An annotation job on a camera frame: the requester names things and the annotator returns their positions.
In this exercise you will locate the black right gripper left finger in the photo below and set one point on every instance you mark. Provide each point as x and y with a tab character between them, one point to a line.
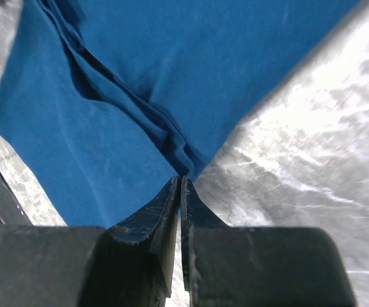
144	246

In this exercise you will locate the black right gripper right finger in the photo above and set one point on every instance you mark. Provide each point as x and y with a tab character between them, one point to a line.
204	243

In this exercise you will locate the blue t shirt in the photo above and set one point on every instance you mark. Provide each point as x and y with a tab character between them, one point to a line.
105	101

